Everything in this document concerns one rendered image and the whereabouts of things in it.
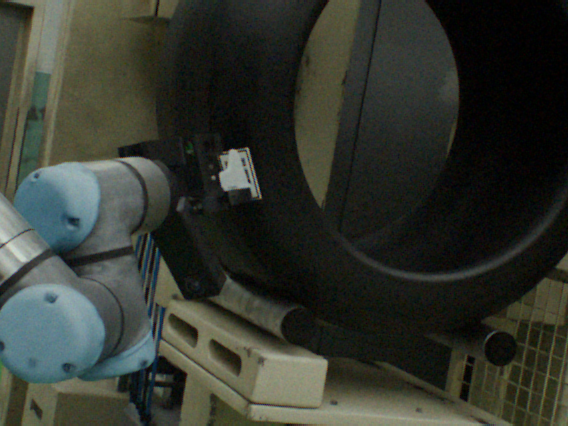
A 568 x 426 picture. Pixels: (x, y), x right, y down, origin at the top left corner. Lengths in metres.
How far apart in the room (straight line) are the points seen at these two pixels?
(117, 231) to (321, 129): 0.75
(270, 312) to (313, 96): 0.45
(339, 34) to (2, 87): 0.56
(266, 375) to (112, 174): 0.39
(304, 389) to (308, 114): 0.51
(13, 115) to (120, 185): 0.90
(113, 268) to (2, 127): 0.96
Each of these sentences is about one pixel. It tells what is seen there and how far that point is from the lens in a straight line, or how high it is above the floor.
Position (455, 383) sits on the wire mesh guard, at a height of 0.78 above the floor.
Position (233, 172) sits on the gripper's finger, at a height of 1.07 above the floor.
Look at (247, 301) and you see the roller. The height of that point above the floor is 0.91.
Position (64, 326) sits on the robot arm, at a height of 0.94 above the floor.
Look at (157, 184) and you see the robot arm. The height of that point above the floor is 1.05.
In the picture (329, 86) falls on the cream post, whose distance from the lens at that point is 1.78.
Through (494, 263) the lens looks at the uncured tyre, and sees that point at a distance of 1.50.
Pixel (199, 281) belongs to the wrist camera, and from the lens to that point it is 1.23.
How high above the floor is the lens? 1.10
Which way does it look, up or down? 3 degrees down
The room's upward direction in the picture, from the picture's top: 10 degrees clockwise
